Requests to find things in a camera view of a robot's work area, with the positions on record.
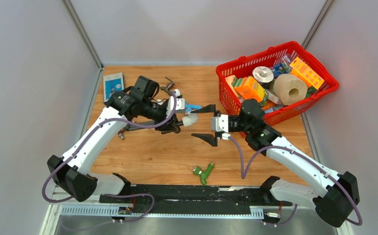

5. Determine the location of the black metal faucet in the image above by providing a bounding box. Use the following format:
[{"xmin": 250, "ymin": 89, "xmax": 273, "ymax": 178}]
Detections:
[{"xmin": 122, "ymin": 117, "xmax": 184, "ymax": 134}]

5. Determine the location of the white pvc elbow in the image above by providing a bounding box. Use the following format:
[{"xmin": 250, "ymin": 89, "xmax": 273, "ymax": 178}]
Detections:
[{"xmin": 182, "ymin": 113, "xmax": 199, "ymax": 127}]

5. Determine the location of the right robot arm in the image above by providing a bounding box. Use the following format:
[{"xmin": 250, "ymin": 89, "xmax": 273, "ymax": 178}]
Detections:
[{"xmin": 192, "ymin": 99, "xmax": 363, "ymax": 228}]

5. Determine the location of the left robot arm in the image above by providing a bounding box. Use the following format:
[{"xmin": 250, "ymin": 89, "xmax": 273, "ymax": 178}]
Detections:
[{"xmin": 42, "ymin": 75, "xmax": 185, "ymax": 203}]

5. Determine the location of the blue plastic faucet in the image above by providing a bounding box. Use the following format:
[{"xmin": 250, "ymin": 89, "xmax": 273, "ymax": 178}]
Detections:
[{"xmin": 185, "ymin": 103, "xmax": 202, "ymax": 113}]

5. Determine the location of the green plastic faucet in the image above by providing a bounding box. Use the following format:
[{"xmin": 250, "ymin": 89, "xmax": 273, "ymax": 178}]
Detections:
[{"xmin": 193, "ymin": 163, "xmax": 215, "ymax": 186}]

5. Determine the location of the round orange sponge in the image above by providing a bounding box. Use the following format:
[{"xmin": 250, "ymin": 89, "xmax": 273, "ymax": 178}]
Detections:
[{"xmin": 225, "ymin": 75, "xmax": 239, "ymax": 96}]

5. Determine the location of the orange sponge daddy box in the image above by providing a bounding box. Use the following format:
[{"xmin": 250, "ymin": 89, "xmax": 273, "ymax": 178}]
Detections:
[{"xmin": 234, "ymin": 76, "xmax": 267, "ymax": 106}]

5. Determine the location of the dark grey metal faucet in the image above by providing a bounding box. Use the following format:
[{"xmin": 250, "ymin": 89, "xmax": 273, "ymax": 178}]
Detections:
[{"xmin": 160, "ymin": 77, "xmax": 175, "ymax": 96}]

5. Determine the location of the white packet in basket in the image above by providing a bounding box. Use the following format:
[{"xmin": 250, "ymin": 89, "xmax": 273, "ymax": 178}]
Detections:
[{"xmin": 265, "ymin": 89, "xmax": 283, "ymax": 105}]

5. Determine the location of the brown metal faucet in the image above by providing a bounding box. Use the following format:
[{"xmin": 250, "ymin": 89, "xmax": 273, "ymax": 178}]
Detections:
[{"xmin": 118, "ymin": 129, "xmax": 125, "ymax": 140}]

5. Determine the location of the silver foil tape roll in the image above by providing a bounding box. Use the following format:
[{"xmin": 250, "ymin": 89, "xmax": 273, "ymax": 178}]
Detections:
[{"xmin": 252, "ymin": 66, "xmax": 274, "ymax": 83}]

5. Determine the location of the brown toilet paper roll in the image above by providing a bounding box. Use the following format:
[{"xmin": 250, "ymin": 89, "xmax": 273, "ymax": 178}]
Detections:
[{"xmin": 273, "ymin": 74, "xmax": 308, "ymax": 105}]

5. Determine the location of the red plastic shopping basket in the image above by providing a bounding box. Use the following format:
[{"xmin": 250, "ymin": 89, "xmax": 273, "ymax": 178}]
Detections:
[{"xmin": 216, "ymin": 41, "xmax": 340, "ymax": 125}]

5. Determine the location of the blue packet in basket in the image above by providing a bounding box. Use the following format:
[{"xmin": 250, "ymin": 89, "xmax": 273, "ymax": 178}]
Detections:
[{"xmin": 270, "ymin": 63, "xmax": 289, "ymax": 79}]

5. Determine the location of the blue white faucet box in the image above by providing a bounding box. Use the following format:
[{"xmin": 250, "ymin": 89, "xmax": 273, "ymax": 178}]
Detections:
[{"xmin": 103, "ymin": 72, "xmax": 124, "ymax": 102}]

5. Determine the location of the long orange product box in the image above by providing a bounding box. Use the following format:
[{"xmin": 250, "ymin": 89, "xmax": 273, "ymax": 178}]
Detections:
[{"xmin": 289, "ymin": 57, "xmax": 325, "ymax": 90}]

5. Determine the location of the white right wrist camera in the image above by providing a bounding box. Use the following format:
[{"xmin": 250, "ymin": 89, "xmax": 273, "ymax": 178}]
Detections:
[{"xmin": 210, "ymin": 115, "xmax": 231, "ymax": 141}]

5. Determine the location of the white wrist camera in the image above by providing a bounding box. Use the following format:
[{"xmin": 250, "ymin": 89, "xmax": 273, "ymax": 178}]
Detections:
[
  {"xmin": 166, "ymin": 89, "xmax": 186, "ymax": 117},
  {"xmin": 210, "ymin": 115, "xmax": 231, "ymax": 141}
]

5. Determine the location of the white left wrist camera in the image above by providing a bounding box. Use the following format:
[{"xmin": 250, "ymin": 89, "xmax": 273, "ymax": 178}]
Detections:
[{"xmin": 166, "ymin": 89, "xmax": 186, "ymax": 117}]

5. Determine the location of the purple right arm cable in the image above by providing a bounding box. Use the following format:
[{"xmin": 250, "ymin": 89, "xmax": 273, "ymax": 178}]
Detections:
[{"xmin": 229, "ymin": 134, "xmax": 363, "ymax": 227}]

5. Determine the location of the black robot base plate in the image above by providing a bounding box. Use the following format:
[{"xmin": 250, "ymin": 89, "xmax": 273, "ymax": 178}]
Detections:
[{"xmin": 99, "ymin": 184, "xmax": 280, "ymax": 215}]

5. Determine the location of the aluminium frame rail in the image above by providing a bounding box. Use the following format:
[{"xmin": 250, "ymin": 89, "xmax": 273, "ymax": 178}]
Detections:
[{"xmin": 40, "ymin": 183, "xmax": 355, "ymax": 235}]

